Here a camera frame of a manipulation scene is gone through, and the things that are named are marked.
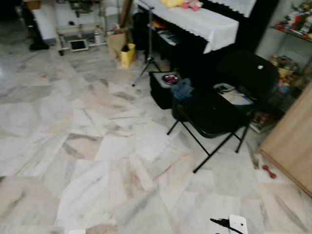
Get dark round bowl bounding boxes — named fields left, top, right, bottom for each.
left=162, top=73, right=180, bottom=86

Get yellow bag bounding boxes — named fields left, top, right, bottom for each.
left=120, top=43, right=136, bottom=68

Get white tablecloth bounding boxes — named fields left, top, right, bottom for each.
left=138, top=0, right=239, bottom=54

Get glass shelf with toys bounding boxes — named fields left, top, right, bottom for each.
left=251, top=0, right=312, bottom=133

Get white lace cloth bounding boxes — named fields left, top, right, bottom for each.
left=207, top=0, right=257, bottom=18

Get yellow plush toy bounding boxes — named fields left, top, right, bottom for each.
left=161, top=0, right=185, bottom=8

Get white papers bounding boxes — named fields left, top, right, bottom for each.
left=214, top=83, right=254, bottom=106

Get black box stool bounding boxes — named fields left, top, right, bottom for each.
left=149, top=71, right=184, bottom=110

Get black folding chair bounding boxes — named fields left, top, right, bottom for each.
left=167, top=49, right=279, bottom=174

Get white framed tablet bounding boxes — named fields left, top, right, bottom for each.
left=70, top=39, right=89, bottom=52

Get black floor appliance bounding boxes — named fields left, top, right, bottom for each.
left=21, top=4, right=50, bottom=51

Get blue cloth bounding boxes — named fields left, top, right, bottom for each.
left=171, top=79, right=194, bottom=101

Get brown paper bag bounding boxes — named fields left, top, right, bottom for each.
left=106, top=25, right=129, bottom=59

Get light wooden cabinet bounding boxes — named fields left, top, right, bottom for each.
left=258, top=83, right=312, bottom=196

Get black tripod stand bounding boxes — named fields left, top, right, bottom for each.
left=132, top=0, right=162, bottom=87

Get pink plush toy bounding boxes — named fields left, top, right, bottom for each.
left=182, top=0, right=203, bottom=11

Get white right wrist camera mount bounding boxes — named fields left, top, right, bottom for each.
left=228, top=214, right=248, bottom=234

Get small red dumbbell toy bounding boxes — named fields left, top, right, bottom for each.
left=262, top=165, right=277, bottom=179

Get black piano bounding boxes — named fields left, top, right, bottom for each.
left=134, top=0, right=279, bottom=93

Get metal rack cart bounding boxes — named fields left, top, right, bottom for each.
left=55, top=0, right=108, bottom=56

